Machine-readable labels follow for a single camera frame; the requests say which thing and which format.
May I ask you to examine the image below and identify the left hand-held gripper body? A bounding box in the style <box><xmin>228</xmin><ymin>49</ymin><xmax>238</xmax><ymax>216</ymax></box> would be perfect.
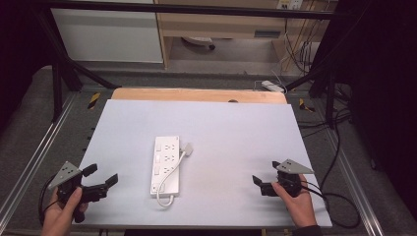
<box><xmin>48</xmin><ymin>160</ymin><xmax>109</xmax><ymax>224</ymax></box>

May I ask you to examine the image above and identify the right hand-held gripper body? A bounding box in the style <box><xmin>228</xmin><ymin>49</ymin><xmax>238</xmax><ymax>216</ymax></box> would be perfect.
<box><xmin>261</xmin><ymin>158</ymin><xmax>315</xmax><ymax>199</ymax></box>

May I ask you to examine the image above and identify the person's right hand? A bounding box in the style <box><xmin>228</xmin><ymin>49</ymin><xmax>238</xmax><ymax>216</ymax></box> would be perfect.
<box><xmin>270</xmin><ymin>174</ymin><xmax>318</xmax><ymax>229</ymax></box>

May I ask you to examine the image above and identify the person's left hand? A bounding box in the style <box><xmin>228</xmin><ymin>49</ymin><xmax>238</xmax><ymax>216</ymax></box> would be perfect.
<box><xmin>40</xmin><ymin>186</ymin><xmax>89</xmax><ymax>236</ymax></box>

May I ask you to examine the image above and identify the white table mat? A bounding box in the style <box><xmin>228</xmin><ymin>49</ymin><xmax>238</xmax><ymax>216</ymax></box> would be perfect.
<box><xmin>72</xmin><ymin>98</ymin><xmax>333</xmax><ymax>229</ymax></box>

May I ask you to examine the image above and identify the person's dark right sleeve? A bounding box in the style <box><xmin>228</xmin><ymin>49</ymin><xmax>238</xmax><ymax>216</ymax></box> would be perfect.
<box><xmin>290</xmin><ymin>224</ymin><xmax>325</xmax><ymax>236</ymax></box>

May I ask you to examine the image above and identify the small white floor power strip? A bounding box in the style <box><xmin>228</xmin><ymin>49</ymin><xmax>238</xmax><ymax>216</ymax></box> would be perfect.
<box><xmin>261</xmin><ymin>80</ymin><xmax>286</xmax><ymax>93</ymax></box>

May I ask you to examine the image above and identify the wooden table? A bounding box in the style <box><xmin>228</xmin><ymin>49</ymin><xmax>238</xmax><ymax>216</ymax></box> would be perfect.
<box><xmin>110</xmin><ymin>87</ymin><xmax>288</xmax><ymax>105</ymax></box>

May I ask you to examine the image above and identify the black curtain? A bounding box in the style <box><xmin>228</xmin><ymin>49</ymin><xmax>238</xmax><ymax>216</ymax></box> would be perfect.
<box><xmin>0</xmin><ymin>0</ymin><xmax>55</xmax><ymax>136</ymax></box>
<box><xmin>335</xmin><ymin>0</ymin><xmax>417</xmax><ymax>220</ymax></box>

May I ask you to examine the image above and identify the white cabinet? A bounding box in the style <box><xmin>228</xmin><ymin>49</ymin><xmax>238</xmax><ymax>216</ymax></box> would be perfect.
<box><xmin>50</xmin><ymin>0</ymin><xmax>164</xmax><ymax>64</ymax></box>

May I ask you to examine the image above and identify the office chair base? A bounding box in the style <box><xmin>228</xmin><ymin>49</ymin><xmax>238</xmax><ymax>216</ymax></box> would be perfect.
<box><xmin>181</xmin><ymin>35</ymin><xmax>217</xmax><ymax>51</ymax></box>

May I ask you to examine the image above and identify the wooden desk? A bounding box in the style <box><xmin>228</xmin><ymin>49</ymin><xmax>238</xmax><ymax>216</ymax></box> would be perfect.
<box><xmin>153</xmin><ymin>0</ymin><xmax>330</xmax><ymax>71</ymax></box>

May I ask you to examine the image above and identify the aluminium rail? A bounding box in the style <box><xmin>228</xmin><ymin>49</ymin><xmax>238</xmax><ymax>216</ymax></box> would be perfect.
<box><xmin>322</xmin><ymin>129</ymin><xmax>386</xmax><ymax>236</ymax></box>
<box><xmin>0</xmin><ymin>92</ymin><xmax>79</xmax><ymax>228</ymax></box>

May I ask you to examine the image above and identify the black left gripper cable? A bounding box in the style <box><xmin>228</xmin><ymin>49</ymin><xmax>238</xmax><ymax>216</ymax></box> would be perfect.
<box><xmin>37</xmin><ymin>174</ymin><xmax>63</xmax><ymax>227</ymax></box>

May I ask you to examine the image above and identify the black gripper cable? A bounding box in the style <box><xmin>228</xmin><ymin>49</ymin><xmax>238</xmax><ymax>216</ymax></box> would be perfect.
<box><xmin>299</xmin><ymin>181</ymin><xmax>362</xmax><ymax>230</ymax></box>
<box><xmin>37</xmin><ymin>174</ymin><xmax>63</xmax><ymax>227</ymax></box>

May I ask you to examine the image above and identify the black floor cable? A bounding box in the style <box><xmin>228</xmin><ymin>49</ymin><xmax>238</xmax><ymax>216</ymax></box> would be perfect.
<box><xmin>296</xmin><ymin>107</ymin><xmax>354</xmax><ymax>191</ymax></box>

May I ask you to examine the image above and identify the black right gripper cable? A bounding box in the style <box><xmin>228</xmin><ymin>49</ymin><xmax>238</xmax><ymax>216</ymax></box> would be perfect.
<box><xmin>299</xmin><ymin>181</ymin><xmax>362</xmax><ymax>230</ymax></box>

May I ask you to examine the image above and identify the white power cord with plug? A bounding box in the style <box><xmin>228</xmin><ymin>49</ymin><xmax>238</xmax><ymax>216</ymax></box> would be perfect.
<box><xmin>155</xmin><ymin>142</ymin><xmax>195</xmax><ymax>208</ymax></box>

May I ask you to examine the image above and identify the bundle of hanging cables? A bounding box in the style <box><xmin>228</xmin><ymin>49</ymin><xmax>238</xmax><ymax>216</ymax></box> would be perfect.
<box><xmin>280</xmin><ymin>13</ymin><xmax>321</xmax><ymax>75</ymax></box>

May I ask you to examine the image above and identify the white wall outlet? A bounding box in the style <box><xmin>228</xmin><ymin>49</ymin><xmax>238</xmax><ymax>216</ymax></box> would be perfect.
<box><xmin>276</xmin><ymin>0</ymin><xmax>304</xmax><ymax>11</ymax></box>

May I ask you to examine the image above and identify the black metal frame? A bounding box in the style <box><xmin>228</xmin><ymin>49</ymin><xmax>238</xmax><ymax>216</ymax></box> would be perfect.
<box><xmin>31</xmin><ymin>0</ymin><xmax>340</xmax><ymax>130</ymax></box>

